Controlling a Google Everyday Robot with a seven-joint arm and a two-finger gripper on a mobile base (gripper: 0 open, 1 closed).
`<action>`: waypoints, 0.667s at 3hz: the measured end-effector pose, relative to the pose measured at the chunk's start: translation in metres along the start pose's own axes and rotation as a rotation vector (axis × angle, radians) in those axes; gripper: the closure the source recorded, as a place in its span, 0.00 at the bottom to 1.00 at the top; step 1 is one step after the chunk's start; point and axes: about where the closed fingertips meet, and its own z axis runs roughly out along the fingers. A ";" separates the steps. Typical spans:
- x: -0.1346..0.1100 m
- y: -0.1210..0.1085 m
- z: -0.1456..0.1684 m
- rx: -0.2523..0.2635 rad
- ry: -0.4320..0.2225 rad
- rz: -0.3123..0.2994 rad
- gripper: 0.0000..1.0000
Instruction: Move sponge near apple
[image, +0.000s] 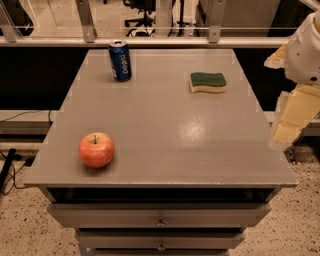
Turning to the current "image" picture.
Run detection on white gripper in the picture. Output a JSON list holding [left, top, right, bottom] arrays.
[[264, 10, 320, 146]]

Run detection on green and yellow sponge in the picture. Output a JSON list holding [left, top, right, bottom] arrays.
[[190, 72, 227, 93]]

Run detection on red apple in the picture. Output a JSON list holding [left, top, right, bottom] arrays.
[[78, 132, 115, 168]]

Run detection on grey drawer cabinet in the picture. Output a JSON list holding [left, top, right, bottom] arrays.
[[25, 49, 296, 256]]

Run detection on black office chair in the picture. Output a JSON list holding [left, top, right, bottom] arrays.
[[121, 0, 158, 37]]

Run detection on blue pepsi can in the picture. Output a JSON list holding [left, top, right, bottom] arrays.
[[108, 39, 132, 82]]

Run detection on grey drawer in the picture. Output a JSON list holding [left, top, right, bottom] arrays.
[[76, 230, 245, 251], [47, 203, 271, 229]]

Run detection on top grey drawer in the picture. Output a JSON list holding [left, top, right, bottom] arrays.
[[47, 203, 271, 229]]

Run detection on black floor cables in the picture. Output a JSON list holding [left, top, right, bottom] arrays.
[[0, 147, 36, 197]]

